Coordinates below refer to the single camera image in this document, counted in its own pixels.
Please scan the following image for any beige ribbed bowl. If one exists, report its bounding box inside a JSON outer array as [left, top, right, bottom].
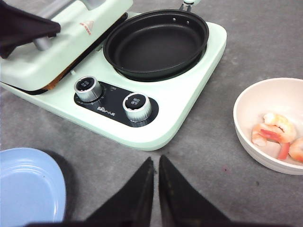
[[233, 78, 303, 175]]

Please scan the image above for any mint green breakfast maker base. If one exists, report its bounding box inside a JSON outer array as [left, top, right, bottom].
[[0, 9, 228, 151]]

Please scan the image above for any black round frying pan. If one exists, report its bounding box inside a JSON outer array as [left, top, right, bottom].
[[103, 9, 209, 82]]

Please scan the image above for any silver control knob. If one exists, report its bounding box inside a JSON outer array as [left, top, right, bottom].
[[122, 93, 152, 122], [74, 76, 104, 102]]

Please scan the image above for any silver right control knob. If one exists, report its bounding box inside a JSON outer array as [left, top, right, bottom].
[[122, 93, 152, 122]]

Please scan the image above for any blue round plate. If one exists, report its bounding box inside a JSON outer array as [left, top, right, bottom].
[[0, 148, 66, 227]]

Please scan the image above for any pink cooked shrimp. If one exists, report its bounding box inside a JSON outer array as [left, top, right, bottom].
[[278, 137, 303, 162], [251, 113, 297, 147]]

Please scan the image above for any mint green sandwich maker lid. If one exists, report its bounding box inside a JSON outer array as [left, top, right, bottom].
[[0, 0, 133, 91]]

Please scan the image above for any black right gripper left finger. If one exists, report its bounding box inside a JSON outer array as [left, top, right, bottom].
[[86, 157, 154, 227]]

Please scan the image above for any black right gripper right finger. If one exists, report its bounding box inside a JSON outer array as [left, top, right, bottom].
[[158, 155, 232, 227]]

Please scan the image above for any silver left control knob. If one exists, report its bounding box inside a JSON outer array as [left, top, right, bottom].
[[74, 76, 104, 102]]

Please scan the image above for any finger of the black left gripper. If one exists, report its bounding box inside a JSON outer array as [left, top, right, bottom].
[[0, 4, 61, 59]]

